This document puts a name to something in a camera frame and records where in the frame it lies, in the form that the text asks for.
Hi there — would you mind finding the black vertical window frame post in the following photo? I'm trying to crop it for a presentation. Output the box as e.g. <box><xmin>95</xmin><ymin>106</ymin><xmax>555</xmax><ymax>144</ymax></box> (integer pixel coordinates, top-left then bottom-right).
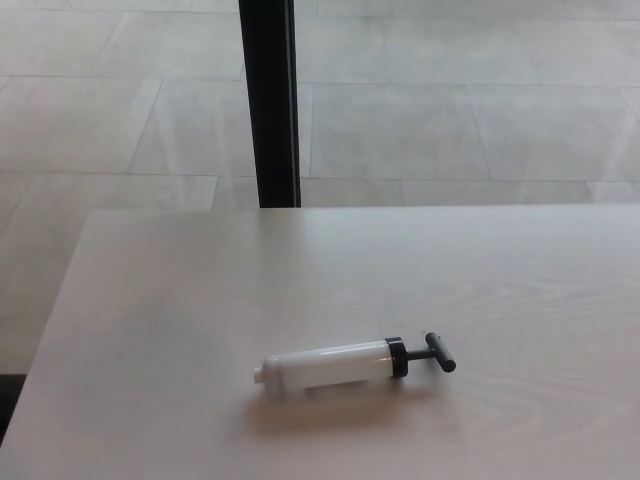
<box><xmin>237</xmin><ymin>0</ymin><xmax>303</xmax><ymax>209</ymax></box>

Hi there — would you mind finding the white air pump black handle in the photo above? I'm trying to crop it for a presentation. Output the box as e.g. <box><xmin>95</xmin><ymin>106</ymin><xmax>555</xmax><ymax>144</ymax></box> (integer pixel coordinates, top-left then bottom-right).
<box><xmin>252</xmin><ymin>331</ymin><xmax>459</xmax><ymax>389</ymax></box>

